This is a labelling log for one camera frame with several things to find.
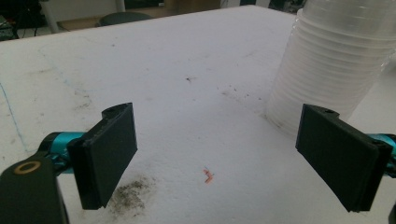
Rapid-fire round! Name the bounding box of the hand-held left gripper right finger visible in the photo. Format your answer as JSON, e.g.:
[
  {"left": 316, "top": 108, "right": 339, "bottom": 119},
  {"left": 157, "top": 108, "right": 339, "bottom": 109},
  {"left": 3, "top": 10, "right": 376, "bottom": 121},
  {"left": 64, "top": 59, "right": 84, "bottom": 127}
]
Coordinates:
[{"left": 295, "top": 104, "right": 394, "bottom": 214}]

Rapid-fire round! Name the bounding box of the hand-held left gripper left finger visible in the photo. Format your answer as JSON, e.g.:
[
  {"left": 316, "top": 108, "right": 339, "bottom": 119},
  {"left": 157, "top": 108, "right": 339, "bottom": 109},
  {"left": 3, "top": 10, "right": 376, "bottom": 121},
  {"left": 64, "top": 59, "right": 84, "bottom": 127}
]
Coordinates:
[{"left": 66, "top": 102, "right": 138, "bottom": 210}]

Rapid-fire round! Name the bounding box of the white foam mat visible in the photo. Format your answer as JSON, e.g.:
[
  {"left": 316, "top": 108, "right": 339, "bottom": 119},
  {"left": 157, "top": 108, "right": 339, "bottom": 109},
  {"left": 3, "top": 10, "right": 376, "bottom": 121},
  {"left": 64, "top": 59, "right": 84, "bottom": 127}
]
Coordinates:
[{"left": 0, "top": 4, "right": 396, "bottom": 224}]

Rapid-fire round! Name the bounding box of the black round stool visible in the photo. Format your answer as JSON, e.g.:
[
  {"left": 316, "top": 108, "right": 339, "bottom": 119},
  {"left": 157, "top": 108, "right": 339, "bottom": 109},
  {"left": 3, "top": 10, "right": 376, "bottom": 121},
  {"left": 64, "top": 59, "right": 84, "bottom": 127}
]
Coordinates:
[{"left": 98, "top": 11, "right": 155, "bottom": 27}]

